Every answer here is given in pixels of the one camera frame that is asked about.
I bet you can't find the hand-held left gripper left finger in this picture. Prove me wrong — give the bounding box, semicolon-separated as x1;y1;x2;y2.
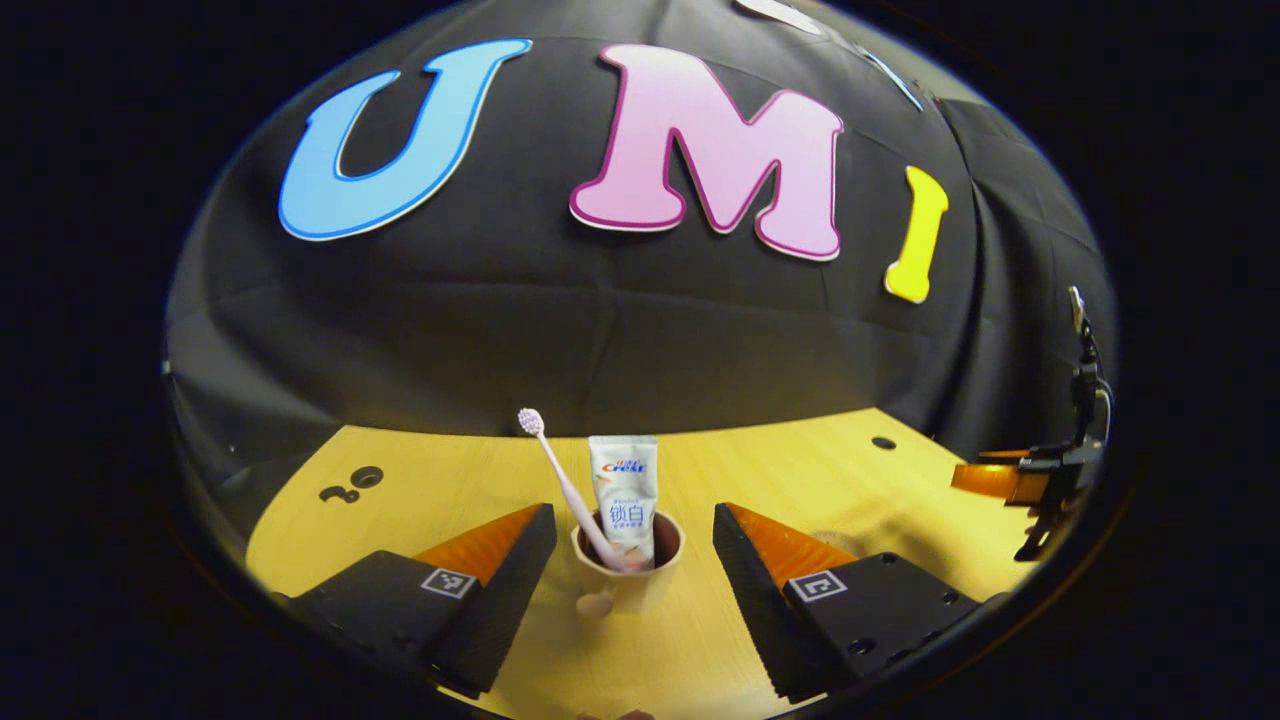
285;503;558;698

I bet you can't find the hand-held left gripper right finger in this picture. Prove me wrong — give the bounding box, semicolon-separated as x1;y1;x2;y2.
713;503;981;704

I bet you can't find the beige cup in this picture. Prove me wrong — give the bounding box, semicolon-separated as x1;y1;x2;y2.
570;508;687;618

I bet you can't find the pale pink toothbrush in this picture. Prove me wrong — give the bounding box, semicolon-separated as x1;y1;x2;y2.
517;408;626;573

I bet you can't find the white toothpaste tube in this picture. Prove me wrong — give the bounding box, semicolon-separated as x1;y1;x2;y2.
588;436;659;573

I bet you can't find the wooden desktop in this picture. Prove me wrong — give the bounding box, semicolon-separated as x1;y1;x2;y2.
245;405;1041;720

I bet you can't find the black backdrop cloth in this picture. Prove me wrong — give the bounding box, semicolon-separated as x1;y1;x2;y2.
165;0;1119;561

